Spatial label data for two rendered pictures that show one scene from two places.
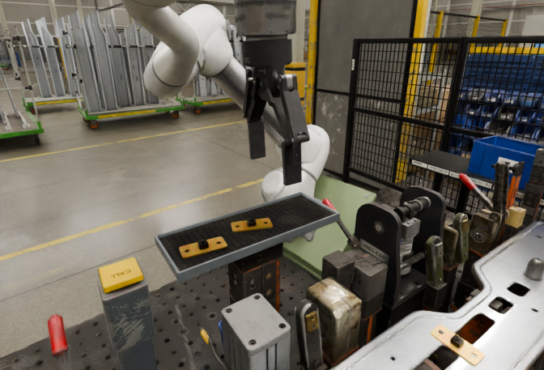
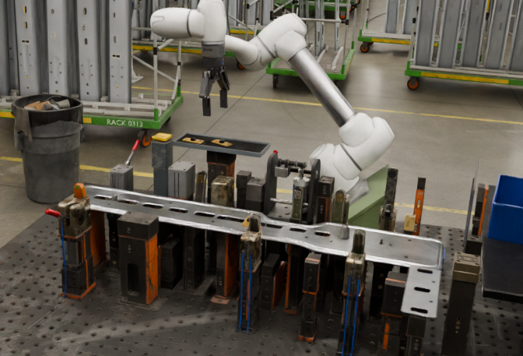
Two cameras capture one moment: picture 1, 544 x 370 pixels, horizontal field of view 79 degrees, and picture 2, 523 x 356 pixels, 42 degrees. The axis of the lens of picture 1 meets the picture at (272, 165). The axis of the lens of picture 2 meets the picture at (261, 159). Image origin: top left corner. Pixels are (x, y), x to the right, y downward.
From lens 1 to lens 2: 2.29 m
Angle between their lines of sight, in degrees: 47
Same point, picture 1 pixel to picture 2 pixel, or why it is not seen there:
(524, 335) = (279, 234)
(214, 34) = (285, 35)
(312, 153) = (356, 139)
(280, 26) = (208, 53)
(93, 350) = not seen: hidden behind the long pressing
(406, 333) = (240, 212)
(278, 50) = (208, 61)
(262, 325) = (180, 167)
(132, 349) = (158, 170)
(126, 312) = (157, 151)
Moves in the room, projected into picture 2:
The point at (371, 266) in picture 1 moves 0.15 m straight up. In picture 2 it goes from (254, 183) to (256, 145)
